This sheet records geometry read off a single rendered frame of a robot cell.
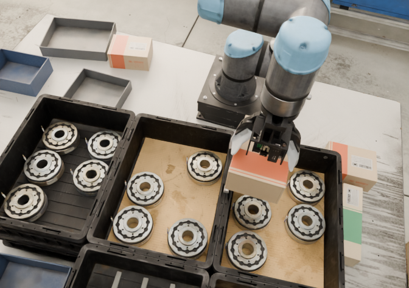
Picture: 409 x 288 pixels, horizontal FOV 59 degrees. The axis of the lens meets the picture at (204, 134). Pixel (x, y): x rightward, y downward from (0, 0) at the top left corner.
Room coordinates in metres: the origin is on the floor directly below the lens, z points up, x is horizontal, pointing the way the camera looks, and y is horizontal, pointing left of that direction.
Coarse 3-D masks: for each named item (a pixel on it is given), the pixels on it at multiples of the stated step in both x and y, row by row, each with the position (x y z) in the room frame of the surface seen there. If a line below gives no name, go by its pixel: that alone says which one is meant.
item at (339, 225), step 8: (320, 152) 0.59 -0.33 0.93; (328, 152) 0.59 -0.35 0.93; (336, 152) 0.59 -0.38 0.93; (336, 160) 0.57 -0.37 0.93; (336, 168) 0.54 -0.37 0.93; (336, 176) 0.52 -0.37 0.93; (336, 184) 0.49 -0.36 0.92; (224, 208) 0.39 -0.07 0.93; (224, 216) 0.37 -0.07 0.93; (224, 224) 0.35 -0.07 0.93; (224, 232) 0.33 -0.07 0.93; (216, 248) 0.29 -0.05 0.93; (216, 256) 0.27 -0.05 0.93; (216, 264) 0.25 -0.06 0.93; (216, 272) 0.24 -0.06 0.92; (224, 272) 0.23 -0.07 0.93; (232, 272) 0.24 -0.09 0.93; (240, 272) 0.24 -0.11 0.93; (248, 272) 0.24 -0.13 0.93; (256, 280) 0.22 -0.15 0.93; (264, 280) 0.23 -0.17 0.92; (272, 280) 0.23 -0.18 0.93; (280, 280) 0.23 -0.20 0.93; (344, 280) 0.24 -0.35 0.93
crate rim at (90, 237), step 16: (208, 128) 0.63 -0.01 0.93; (128, 144) 0.55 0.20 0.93; (112, 176) 0.45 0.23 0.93; (224, 176) 0.48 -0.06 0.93; (224, 192) 0.43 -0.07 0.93; (96, 224) 0.32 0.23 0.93; (96, 240) 0.28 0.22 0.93; (160, 256) 0.26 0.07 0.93; (176, 256) 0.26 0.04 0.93; (208, 256) 0.27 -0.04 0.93
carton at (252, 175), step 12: (252, 144) 0.46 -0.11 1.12; (240, 156) 0.42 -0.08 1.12; (252, 156) 0.43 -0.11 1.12; (264, 156) 0.43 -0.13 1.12; (240, 168) 0.39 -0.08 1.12; (252, 168) 0.40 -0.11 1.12; (264, 168) 0.40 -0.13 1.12; (276, 168) 0.40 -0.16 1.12; (228, 180) 0.38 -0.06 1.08; (240, 180) 0.38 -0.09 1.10; (252, 180) 0.37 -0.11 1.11; (264, 180) 0.37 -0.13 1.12; (276, 180) 0.37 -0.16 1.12; (240, 192) 0.38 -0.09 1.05; (252, 192) 0.37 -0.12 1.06; (264, 192) 0.37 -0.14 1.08; (276, 192) 0.36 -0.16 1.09
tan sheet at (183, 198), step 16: (144, 144) 0.62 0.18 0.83; (160, 144) 0.63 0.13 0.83; (176, 144) 0.63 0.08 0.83; (144, 160) 0.57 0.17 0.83; (160, 160) 0.57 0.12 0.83; (176, 160) 0.58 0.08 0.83; (224, 160) 0.59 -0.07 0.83; (160, 176) 0.52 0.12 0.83; (176, 176) 0.52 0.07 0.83; (176, 192) 0.47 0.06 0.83; (192, 192) 0.47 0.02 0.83; (208, 192) 0.48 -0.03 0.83; (160, 208) 0.42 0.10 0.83; (176, 208) 0.42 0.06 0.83; (192, 208) 0.43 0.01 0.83; (208, 208) 0.43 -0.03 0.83; (160, 224) 0.37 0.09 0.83; (208, 224) 0.39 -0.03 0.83; (112, 240) 0.32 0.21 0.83; (160, 240) 0.33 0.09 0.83; (208, 240) 0.34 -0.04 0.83
